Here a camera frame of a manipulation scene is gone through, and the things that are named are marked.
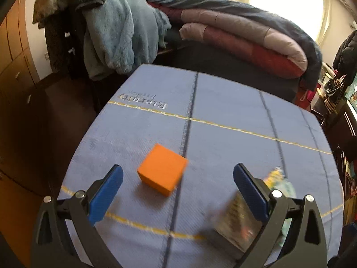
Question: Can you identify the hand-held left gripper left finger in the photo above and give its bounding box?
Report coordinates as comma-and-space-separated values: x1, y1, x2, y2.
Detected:
31, 164, 124, 268

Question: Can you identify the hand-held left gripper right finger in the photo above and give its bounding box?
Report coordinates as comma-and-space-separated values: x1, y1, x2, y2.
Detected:
233, 163, 328, 268

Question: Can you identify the clear candy box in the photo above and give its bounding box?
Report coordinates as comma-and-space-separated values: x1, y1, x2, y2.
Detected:
210, 191, 270, 253

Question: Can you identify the orange box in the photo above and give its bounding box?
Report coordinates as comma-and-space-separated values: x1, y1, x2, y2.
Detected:
137, 143, 188, 197

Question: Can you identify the green tissue packet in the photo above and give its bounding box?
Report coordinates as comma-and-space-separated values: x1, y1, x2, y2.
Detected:
278, 181, 297, 247

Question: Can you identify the blue tablecloth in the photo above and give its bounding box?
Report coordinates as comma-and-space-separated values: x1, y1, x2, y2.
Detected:
56, 63, 344, 268

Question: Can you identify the striped bag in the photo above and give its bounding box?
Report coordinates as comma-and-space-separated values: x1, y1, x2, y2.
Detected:
320, 75, 348, 115

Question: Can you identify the pink red folded quilt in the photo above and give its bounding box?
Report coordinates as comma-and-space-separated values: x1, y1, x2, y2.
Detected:
147, 0, 309, 79

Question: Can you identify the wooden wardrobe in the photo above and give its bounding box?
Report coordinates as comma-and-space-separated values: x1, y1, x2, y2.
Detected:
0, 0, 55, 257

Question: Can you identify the light blue fleece blanket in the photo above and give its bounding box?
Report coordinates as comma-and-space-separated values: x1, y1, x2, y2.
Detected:
83, 0, 172, 82

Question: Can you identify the dark hanging coat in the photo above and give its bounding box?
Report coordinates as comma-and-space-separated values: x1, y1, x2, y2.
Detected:
332, 30, 357, 76

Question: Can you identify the blue duvet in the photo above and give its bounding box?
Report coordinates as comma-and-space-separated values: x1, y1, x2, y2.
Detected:
142, 0, 324, 91

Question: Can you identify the cream curtain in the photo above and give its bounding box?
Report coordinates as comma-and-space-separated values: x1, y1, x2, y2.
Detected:
249, 0, 357, 63

